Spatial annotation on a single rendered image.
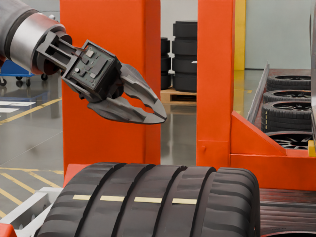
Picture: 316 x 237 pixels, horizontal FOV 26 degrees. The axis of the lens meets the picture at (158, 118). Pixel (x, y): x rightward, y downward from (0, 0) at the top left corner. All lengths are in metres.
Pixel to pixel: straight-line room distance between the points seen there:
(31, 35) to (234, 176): 0.40
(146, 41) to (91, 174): 0.44
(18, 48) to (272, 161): 2.27
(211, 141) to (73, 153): 1.96
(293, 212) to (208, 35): 1.14
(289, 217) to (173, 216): 2.94
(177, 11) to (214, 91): 8.82
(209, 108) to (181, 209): 2.43
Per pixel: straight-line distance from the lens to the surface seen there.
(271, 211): 3.76
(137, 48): 1.23
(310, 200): 4.04
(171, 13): 11.98
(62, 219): 0.78
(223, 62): 3.16
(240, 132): 3.21
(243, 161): 3.23
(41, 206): 0.98
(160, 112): 1.03
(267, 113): 5.72
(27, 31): 1.07
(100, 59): 1.01
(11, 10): 1.10
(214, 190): 0.81
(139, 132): 1.25
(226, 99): 3.18
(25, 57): 1.07
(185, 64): 9.24
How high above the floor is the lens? 1.40
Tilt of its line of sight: 10 degrees down
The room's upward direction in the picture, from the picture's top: straight up
